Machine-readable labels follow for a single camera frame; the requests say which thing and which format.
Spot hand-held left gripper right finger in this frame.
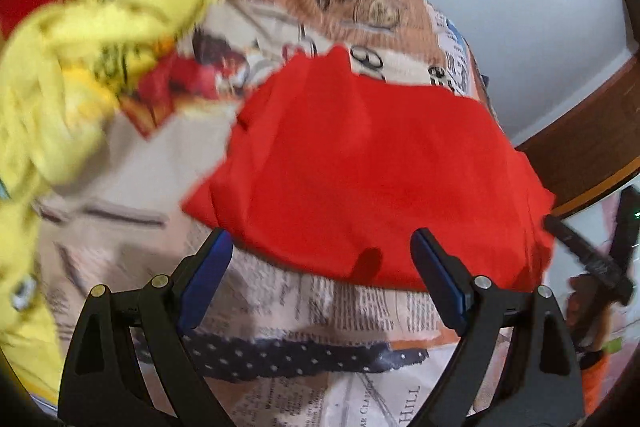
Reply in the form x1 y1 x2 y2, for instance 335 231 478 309
407 228 586 427

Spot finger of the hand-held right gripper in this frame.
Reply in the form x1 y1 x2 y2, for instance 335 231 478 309
544 214 635 306

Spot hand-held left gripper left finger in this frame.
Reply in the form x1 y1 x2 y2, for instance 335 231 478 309
57 228 236 427

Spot red zip jacket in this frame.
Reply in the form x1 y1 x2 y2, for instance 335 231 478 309
182 46 557 293

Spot printed comic blanket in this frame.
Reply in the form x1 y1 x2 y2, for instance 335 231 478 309
35 0 566 427

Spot wooden door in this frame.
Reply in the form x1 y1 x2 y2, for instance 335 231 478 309
515 0 640 220

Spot yellow cartoon fleece blanket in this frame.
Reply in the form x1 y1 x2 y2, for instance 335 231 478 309
0 0 262 403

